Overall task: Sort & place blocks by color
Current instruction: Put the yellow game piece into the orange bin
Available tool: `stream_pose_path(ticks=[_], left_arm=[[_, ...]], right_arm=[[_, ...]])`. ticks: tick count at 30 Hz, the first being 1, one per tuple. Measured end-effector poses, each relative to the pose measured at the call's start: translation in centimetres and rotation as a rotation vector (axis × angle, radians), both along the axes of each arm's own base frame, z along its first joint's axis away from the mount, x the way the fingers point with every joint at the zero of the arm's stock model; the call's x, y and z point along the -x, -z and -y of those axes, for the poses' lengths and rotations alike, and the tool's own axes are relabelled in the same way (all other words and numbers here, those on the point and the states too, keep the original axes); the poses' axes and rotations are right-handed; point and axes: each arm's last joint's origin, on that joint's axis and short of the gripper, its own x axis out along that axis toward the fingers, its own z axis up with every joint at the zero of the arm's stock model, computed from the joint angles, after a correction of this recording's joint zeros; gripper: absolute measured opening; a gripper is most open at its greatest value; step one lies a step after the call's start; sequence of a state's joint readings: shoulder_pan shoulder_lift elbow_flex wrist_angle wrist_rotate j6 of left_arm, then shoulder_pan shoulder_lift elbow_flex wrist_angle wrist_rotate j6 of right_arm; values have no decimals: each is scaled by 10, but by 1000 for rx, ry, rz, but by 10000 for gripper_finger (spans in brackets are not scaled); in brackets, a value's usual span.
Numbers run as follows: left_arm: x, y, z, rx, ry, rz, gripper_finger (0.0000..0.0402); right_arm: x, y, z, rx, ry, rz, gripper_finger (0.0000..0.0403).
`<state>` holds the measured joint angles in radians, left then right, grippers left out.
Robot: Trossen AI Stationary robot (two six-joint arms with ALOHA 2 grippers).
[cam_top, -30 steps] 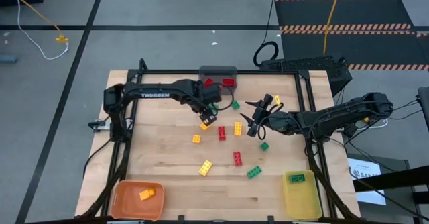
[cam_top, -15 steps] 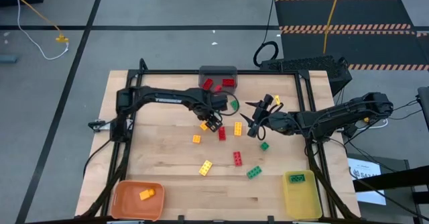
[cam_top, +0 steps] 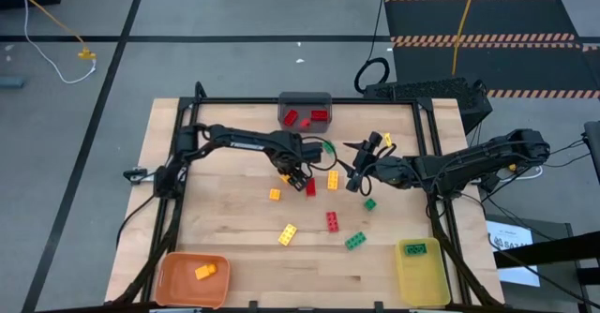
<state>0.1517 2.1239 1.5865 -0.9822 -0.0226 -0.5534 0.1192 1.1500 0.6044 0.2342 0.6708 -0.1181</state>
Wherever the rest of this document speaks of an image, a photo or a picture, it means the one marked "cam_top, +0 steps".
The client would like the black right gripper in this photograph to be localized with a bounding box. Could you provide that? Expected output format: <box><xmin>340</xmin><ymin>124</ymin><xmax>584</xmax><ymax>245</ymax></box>
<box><xmin>336</xmin><ymin>132</ymin><xmax>418</xmax><ymax>193</ymax></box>

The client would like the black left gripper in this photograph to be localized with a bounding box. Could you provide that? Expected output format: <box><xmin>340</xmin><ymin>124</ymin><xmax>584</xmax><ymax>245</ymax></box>
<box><xmin>274</xmin><ymin>151</ymin><xmax>312</xmax><ymax>193</ymax></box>

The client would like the grey plastic bin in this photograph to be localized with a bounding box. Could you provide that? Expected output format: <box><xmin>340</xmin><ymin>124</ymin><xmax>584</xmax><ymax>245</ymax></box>
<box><xmin>277</xmin><ymin>91</ymin><xmax>334</xmax><ymax>134</ymax></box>

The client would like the black perforated computer case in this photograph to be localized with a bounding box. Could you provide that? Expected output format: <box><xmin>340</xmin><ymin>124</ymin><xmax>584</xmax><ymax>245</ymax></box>
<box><xmin>363</xmin><ymin>77</ymin><xmax>495</xmax><ymax>136</ymax></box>

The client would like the yellow plastic bin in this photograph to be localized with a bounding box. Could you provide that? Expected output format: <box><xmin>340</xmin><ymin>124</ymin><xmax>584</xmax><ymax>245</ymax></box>
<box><xmin>394</xmin><ymin>237</ymin><xmax>452</xmax><ymax>308</ymax></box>

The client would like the orange plastic bin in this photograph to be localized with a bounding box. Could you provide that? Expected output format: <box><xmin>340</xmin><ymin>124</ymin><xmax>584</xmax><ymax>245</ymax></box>
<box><xmin>154</xmin><ymin>251</ymin><xmax>232</xmax><ymax>309</ymax></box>

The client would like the white printed paper sign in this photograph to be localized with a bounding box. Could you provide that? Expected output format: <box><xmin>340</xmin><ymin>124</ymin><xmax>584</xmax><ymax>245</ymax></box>
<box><xmin>486</xmin><ymin>220</ymin><xmax>541</xmax><ymax>289</ymax></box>

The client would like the black hazard-striped floor mat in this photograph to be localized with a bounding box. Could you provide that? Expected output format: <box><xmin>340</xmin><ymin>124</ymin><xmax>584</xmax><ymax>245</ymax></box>
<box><xmin>383</xmin><ymin>0</ymin><xmax>582</xmax><ymax>48</ymax></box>
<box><xmin>392</xmin><ymin>42</ymin><xmax>600</xmax><ymax>100</ymax></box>

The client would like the dark grey cart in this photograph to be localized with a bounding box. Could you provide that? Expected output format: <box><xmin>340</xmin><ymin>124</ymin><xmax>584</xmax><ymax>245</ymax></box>
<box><xmin>482</xmin><ymin>213</ymin><xmax>600</xmax><ymax>313</ymax></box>

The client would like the black metal bar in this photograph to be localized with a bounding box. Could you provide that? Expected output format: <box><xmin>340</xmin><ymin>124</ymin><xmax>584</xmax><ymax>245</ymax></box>
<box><xmin>493</xmin><ymin>231</ymin><xmax>600</xmax><ymax>270</ymax></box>

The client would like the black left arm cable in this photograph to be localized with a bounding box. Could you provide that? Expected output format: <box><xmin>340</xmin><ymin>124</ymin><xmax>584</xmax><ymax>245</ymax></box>
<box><xmin>299</xmin><ymin>135</ymin><xmax>339</xmax><ymax>172</ymax></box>

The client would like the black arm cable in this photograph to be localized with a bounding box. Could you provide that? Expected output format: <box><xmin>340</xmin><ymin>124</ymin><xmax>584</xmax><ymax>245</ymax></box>
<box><xmin>358</xmin><ymin>142</ymin><xmax>399</xmax><ymax>197</ymax></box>
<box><xmin>299</xmin><ymin>135</ymin><xmax>339</xmax><ymax>172</ymax></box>

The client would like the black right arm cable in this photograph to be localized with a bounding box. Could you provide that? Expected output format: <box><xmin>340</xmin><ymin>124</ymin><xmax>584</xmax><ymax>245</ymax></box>
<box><xmin>358</xmin><ymin>142</ymin><xmax>399</xmax><ymax>197</ymax></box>

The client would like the black metal table frame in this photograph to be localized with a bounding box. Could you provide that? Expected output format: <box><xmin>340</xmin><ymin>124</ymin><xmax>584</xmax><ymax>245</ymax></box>
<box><xmin>112</xmin><ymin>81</ymin><xmax>505</xmax><ymax>313</ymax></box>

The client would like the black cable with loop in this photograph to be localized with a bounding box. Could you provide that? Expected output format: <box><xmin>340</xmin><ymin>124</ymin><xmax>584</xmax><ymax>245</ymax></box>
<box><xmin>353</xmin><ymin>0</ymin><xmax>393</xmax><ymax>95</ymax></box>

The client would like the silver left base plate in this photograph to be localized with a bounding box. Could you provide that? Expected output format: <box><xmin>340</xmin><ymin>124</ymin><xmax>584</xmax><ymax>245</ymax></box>
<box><xmin>123</xmin><ymin>167</ymin><xmax>158</xmax><ymax>186</ymax></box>

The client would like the yellow hanging cable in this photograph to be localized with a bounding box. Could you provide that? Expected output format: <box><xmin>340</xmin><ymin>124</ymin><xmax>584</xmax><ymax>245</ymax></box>
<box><xmin>451</xmin><ymin>0</ymin><xmax>483</xmax><ymax>78</ymax></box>

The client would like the white power cable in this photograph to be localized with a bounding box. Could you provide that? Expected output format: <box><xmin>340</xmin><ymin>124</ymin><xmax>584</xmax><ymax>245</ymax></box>
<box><xmin>499</xmin><ymin>164</ymin><xmax>545</xmax><ymax>184</ymax></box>

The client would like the yellow cable with plug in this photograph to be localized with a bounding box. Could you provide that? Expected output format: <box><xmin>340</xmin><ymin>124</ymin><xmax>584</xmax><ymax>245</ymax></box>
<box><xmin>0</xmin><ymin>0</ymin><xmax>98</xmax><ymax>62</ymax></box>

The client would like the white floor cable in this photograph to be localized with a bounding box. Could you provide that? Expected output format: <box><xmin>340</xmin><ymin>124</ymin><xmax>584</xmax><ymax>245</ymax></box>
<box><xmin>12</xmin><ymin>0</ymin><xmax>98</xmax><ymax>85</ymax></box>

